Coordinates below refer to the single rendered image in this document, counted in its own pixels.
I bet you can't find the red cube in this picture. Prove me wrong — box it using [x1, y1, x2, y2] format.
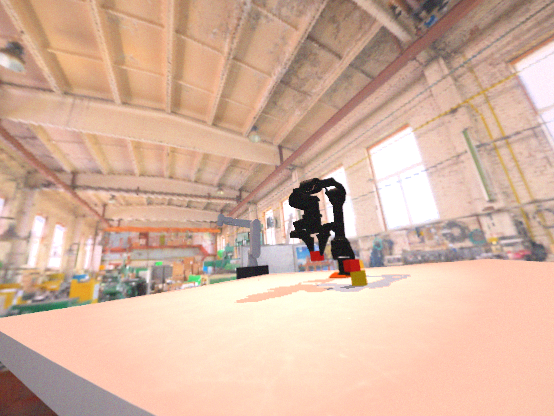
[342, 259, 361, 272]
[310, 251, 325, 262]

